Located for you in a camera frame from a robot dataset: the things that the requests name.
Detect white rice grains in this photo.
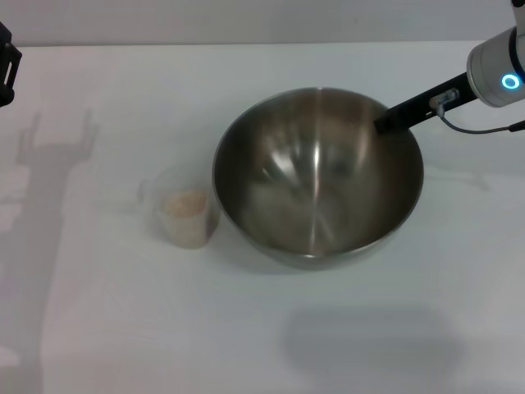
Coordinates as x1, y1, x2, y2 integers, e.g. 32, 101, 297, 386
163, 191, 208, 215

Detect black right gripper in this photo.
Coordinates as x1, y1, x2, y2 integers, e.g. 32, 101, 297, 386
374, 71, 479, 134

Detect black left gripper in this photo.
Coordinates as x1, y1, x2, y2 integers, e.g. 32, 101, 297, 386
0, 20, 23, 109

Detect stainless steel mixing bowl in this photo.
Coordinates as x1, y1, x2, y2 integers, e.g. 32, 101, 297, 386
212, 86, 425, 271

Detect clear plastic measuring cup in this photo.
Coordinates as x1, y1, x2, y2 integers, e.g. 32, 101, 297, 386
139, 168, 221, 250

